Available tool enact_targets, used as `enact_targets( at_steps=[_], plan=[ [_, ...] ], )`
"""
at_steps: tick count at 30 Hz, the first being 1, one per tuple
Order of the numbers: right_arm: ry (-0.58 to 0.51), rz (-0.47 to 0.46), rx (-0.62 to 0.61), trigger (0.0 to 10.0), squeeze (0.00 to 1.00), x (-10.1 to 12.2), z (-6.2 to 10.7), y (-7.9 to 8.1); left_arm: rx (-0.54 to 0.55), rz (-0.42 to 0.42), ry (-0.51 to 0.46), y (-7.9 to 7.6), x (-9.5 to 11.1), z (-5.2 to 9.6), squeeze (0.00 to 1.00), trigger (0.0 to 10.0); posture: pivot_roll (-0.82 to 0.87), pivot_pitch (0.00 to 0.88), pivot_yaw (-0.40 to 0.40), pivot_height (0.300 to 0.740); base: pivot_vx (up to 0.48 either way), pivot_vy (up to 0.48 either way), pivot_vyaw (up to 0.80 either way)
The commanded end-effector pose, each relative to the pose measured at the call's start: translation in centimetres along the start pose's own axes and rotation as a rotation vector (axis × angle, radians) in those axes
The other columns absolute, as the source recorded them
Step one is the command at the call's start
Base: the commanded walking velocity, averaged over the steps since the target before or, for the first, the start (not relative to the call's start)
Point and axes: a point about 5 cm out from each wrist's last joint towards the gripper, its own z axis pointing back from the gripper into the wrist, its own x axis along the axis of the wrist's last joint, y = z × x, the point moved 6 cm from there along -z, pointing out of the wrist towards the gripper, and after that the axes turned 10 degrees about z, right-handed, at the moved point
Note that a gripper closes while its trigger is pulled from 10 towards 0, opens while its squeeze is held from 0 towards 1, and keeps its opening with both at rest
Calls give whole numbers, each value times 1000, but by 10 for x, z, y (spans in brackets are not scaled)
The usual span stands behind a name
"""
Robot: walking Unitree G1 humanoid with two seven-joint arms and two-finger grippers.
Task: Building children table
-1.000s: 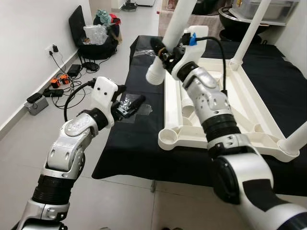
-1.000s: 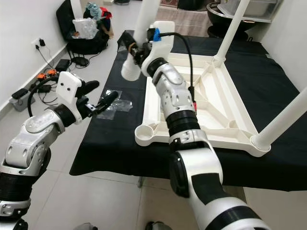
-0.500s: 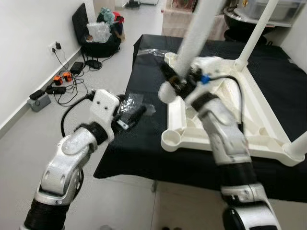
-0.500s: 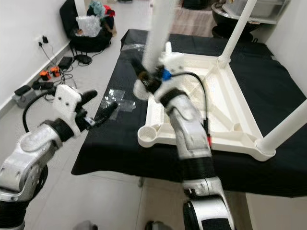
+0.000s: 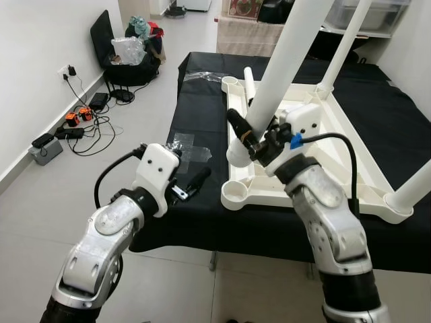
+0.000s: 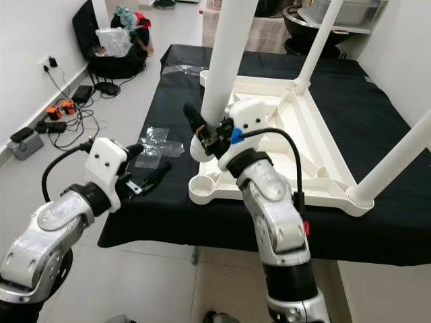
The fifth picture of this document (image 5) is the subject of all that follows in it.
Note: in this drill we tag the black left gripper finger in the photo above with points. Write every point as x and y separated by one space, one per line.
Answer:
199 180

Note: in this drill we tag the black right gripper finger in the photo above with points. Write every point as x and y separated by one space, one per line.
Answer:
237 124

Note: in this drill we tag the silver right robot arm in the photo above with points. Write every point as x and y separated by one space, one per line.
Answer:
330 222

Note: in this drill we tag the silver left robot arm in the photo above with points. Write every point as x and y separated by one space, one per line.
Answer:
101 249

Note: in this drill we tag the black table cloth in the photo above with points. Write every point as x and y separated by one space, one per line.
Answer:
202 222

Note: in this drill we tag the clear plastic wrapper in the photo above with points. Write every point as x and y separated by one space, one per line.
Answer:
205 76

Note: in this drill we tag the white plastic table top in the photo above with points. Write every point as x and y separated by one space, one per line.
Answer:
337 114

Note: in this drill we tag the beige woven cloth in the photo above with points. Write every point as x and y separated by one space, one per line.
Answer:
249 37

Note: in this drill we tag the large black bowl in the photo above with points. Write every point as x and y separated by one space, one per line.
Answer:
323 47

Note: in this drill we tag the red printed carton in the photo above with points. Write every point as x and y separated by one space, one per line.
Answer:
241 7

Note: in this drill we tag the black adapter brick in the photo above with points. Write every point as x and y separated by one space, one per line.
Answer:
99 101

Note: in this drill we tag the black bag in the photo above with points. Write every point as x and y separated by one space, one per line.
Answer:
276 10

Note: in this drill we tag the orange black device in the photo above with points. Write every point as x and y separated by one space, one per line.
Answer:
85 113
71 118

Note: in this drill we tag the black power strip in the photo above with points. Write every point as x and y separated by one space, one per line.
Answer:
69 132

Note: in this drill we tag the red cloth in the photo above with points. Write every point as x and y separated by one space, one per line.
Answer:
155 28

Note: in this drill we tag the white cabinet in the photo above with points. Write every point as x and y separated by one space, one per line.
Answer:
195 3

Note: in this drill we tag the dark round floor item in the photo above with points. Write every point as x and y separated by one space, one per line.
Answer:
176 10

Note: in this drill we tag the clear plastic bag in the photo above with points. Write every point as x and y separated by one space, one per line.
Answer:
128 48

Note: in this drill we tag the grey box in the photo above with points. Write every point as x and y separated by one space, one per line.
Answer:
46 153

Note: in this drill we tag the teal cloth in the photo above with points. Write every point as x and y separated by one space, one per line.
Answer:
139 25

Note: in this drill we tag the black chair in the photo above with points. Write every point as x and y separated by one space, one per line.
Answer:
101 37

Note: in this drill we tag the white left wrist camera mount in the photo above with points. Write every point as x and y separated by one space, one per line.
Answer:
156 168

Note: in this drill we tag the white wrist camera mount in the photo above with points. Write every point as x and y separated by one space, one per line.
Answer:
303 121
156 168

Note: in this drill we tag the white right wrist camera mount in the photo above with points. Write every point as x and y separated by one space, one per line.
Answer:
303 121

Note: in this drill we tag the black wall charger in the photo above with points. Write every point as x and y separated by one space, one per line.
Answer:
71 70

